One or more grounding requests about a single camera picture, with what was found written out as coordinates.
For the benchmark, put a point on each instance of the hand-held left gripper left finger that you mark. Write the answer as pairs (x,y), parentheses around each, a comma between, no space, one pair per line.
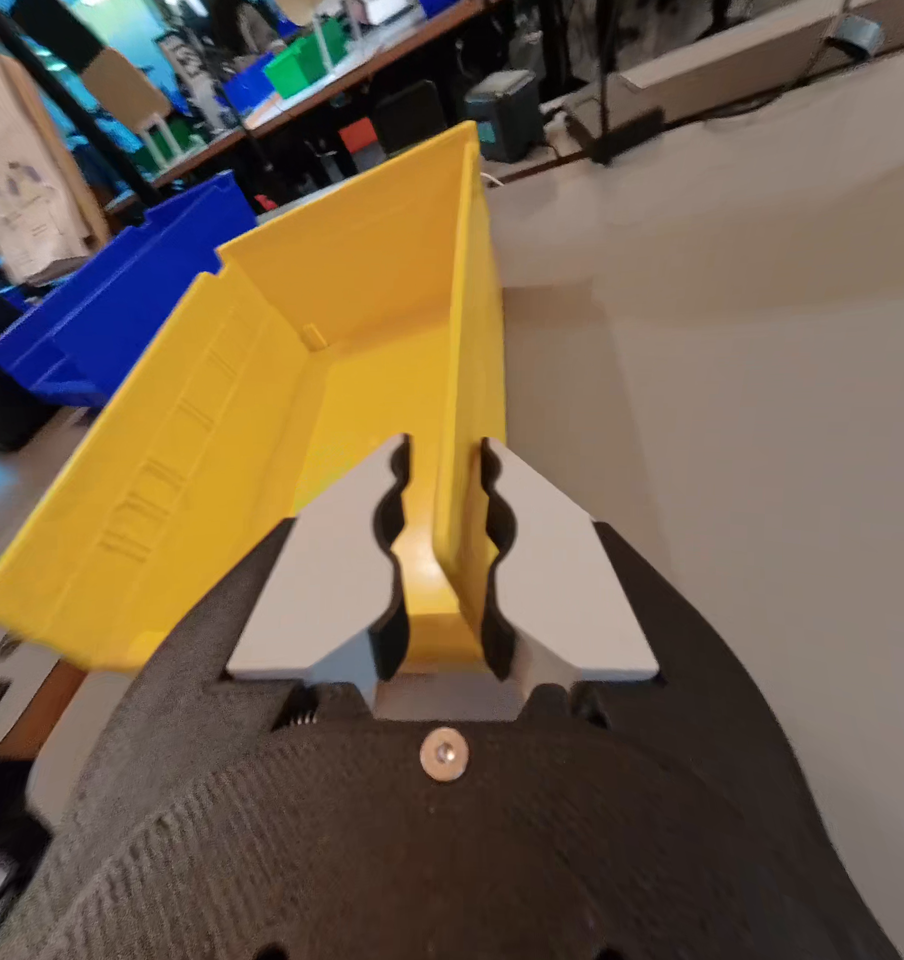
(317,600)

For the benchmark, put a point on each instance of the wooden board document stand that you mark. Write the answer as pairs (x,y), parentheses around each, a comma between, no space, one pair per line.
(125,94)

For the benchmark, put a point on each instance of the grey tape roll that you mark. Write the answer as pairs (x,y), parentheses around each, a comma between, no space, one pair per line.
(859,35)

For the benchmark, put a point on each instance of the blue plastic bin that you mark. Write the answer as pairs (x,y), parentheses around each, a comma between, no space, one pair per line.
(121,300)

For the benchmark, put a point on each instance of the grey desk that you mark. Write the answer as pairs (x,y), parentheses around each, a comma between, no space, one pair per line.
(722,375)

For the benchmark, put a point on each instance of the small blue bin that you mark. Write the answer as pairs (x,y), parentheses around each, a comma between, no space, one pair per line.
(249,86)

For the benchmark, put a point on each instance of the black slanted pole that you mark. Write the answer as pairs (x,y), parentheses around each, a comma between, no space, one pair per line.
(69,105)

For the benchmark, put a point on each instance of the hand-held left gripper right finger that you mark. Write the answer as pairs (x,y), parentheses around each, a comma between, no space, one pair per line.
(572,600)

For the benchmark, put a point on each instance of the beige instruction sheet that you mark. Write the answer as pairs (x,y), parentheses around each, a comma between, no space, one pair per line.
(24,187)

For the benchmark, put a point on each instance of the green plastic bin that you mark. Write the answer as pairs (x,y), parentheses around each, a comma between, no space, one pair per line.
(302,64)

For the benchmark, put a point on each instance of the yellow plastic bin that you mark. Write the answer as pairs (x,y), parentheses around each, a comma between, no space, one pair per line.
(234,450)

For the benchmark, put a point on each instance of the wooden background table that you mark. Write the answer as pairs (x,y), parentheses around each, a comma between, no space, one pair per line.
(347,75)

